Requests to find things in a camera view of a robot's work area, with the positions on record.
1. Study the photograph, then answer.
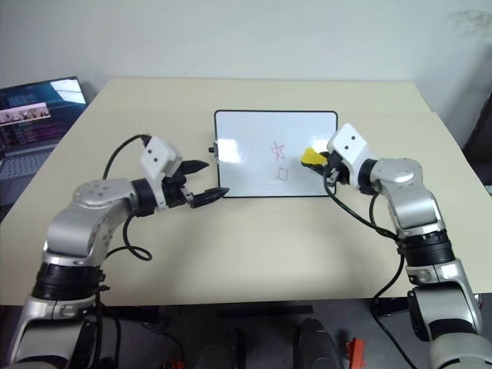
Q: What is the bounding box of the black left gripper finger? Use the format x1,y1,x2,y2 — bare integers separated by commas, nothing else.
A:
189,186,231,210
181,158,211,176

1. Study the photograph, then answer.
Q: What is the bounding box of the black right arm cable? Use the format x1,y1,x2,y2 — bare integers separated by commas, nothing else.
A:
324,168,405,244

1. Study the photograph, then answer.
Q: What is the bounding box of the black floor cable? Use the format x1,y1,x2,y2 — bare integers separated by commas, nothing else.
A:
370,264,421,369

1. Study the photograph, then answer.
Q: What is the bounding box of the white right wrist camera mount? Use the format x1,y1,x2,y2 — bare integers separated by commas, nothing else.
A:
326,122,380,190

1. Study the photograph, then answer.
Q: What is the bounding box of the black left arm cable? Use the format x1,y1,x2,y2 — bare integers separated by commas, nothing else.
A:
102,133,153,262

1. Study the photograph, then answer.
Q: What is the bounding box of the black table foot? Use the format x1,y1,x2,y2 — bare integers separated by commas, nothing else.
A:
370,295,411,317

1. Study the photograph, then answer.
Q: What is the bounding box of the dark rounded shape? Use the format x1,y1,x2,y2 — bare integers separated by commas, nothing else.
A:
294,317,344,369

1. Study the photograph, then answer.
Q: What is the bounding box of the black-framed whiteboard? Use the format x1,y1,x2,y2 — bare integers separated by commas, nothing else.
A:
207,110,339,199

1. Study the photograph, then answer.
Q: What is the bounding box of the dark brown furniture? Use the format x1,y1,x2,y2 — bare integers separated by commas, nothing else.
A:
462,87,492,163

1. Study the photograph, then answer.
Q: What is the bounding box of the orange red clamp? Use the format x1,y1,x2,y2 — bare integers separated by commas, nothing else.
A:
344,337,366,369

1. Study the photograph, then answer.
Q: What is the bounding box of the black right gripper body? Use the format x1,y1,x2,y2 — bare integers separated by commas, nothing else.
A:
323,151,352,186

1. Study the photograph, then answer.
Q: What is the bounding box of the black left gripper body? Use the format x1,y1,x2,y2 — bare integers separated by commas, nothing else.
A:
161,160,194,209

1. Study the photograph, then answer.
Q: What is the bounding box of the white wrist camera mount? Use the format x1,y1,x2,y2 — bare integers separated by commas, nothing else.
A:
326,122,380,190
138,135,184,211

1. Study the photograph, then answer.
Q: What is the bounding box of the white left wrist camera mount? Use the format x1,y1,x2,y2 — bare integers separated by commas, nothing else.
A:
138,135,184,211

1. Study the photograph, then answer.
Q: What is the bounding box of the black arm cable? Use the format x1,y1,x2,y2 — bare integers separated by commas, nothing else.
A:
102,133,153,262
324,168,405,244

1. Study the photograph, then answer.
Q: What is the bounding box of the yellow whiteboard eraser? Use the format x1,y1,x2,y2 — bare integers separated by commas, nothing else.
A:
300,147,326,167

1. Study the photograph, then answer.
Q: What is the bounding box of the open laptop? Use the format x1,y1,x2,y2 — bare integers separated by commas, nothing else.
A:
0,76,88,182

